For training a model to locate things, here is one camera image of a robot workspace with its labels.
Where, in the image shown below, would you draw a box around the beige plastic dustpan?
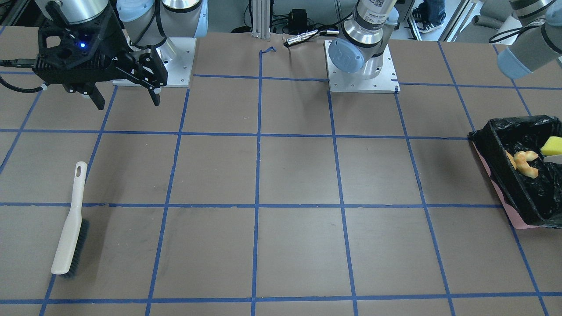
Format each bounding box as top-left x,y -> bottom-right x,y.
543,154 -> 562,164

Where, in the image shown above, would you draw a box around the toy croissant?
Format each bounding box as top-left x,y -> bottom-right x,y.
505,151 -> 539,179

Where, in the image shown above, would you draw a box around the silver connector plug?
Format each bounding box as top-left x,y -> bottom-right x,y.
283,29 -> 319,48

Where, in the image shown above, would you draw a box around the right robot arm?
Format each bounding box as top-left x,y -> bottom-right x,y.
32,0 -> 208,110

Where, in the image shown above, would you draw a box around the white hand brush black bristles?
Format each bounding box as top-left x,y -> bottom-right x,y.
50,161 -> 90,278

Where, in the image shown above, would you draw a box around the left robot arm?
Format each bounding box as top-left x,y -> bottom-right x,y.
33,0 -> 561,95

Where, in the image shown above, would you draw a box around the yellow sponge piece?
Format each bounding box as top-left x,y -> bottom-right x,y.
540,136 -> 562,157

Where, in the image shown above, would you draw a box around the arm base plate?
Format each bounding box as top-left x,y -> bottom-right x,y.
112,36 -> 196,88
324,40 -> 401,93

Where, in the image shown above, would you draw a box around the aluminium frame post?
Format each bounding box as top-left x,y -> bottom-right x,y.
250,0 -> 273,41

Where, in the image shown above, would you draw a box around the bin with black bag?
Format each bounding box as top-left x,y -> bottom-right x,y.
468,115 -> 562,229

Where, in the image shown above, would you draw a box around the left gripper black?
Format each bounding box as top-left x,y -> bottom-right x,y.
33,0 -> 134,84

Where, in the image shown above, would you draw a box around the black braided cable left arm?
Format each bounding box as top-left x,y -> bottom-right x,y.
488,18 -> 549,44

